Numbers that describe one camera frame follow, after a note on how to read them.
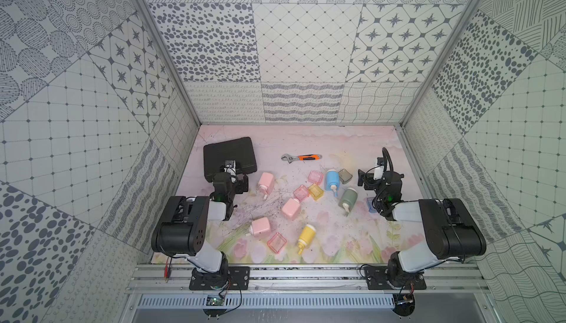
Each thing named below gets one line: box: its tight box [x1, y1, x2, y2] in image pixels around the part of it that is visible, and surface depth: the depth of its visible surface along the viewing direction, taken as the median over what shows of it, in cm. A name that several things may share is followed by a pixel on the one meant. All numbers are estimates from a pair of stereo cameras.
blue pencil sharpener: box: [325, 168, 340, 197], surface depth 93 cm
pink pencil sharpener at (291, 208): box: [281, 197, 301, 221], surface depth 85 cm
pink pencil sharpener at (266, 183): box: [258, 171, 275, 200], surface depth 92 cm
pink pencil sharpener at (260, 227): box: [249, 216, 272, 238], surface depth 80 cm
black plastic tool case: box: [203, 137, 258, 183], surface depth 108 cm
